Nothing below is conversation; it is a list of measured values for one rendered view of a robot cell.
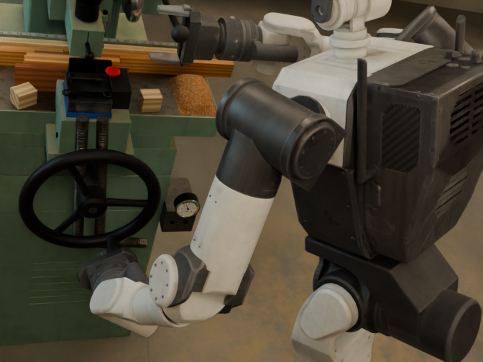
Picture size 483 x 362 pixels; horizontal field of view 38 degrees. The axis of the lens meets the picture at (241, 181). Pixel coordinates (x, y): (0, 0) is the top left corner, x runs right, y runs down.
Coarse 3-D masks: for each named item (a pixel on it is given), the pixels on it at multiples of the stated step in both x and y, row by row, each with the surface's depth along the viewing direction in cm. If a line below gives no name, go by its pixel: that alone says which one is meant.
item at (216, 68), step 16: (0, 48) 153; (16, 48) 154; (32, 48) 155; (0, 64) 154; (128, 64) 163; (144, 64) 164; (160, 64) 165; (192, 64) 168; (208, 64) 169; (224, 64) 170
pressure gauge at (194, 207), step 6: (186, 192) 171; (180, 198) 170; (186, 198) 170; (192, 198) 170; (174, 204) 172; (180, 204) 169; (186, 204) 170; (192, 204) 171; (198, 204) 171; (180, 210) 172; (186, 210) 172; (192, 210) 173; (198, 210) 173; (180, 216) 173; (186, 216) 173
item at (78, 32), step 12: (72, 0) 156; (72, 12) 152; (72, 24) 149; (84, 24) 150; (96, 24) 151; (72, 36) 149; (84, 36) 150; (96, 36) 151; (72, 48) 151; (84, 48) 152; (96, 48) 153
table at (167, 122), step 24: (0, 72) 153; (0, 96) 148; (48, 96) 151; (168, 96) 162; (0, 120) 146; (24, 120) 148; (48, 120) 149; (144, 120) 156; (168, 120) 158; (192, 120) 159; (48, 144) 145
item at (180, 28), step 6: (162, 0) 143; (168, 0) 143; (174, 18) 136; (174, 24) 135; (174, 30) 132; (180, 30) 131; (186, 30) 132; (174, 36) 132; (180, 36) 131; (186, 36) 132; (180, 42) 133
